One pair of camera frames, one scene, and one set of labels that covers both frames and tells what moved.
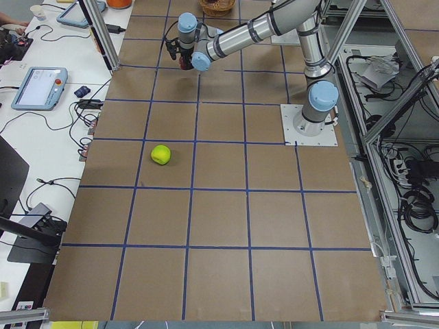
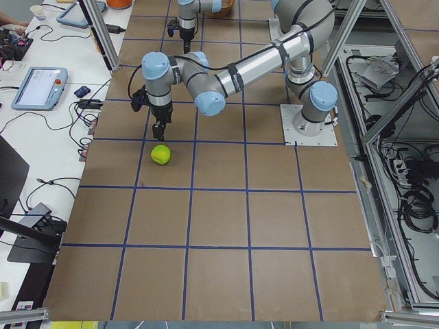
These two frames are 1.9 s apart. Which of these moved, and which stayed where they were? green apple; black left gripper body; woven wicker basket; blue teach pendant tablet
Moved: black left gripper body
Stayed: woven wicker basket; green apple; blue teach pendant tablet
